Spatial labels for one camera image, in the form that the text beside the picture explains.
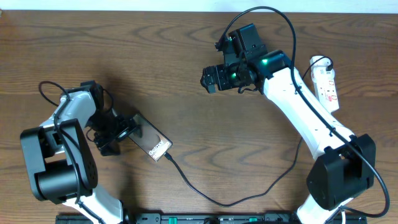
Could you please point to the white power strip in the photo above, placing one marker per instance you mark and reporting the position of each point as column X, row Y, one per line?
column 325, row 92

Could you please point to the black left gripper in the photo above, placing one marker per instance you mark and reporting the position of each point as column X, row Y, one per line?
column 127, row 126

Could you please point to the white USB charger adapter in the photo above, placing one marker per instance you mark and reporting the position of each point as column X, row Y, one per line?
column 321, row 65

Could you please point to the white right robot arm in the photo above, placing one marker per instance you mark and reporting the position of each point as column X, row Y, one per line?
column 343, row 161

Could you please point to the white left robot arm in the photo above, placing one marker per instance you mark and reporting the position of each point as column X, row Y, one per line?
column 58, row 159

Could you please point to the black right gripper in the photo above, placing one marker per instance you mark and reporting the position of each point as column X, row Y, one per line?
column 220, row 71

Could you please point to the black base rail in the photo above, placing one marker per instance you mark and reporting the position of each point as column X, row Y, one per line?
column 156, row 218

